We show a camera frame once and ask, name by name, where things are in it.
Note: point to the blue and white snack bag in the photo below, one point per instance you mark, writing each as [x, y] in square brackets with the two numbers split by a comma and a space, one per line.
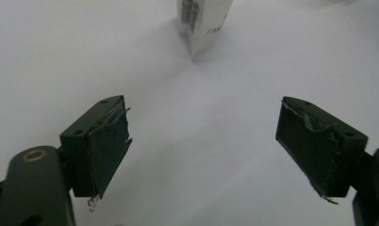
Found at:
[206, 22]

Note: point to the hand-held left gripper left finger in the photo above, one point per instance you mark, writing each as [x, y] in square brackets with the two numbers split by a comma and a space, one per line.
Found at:
[96, 150]

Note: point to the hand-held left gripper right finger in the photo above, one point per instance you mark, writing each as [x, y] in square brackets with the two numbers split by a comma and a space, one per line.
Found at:
[316, 150]

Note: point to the pale grey table mat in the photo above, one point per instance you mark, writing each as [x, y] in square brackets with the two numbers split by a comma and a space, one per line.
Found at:
[194, 125]

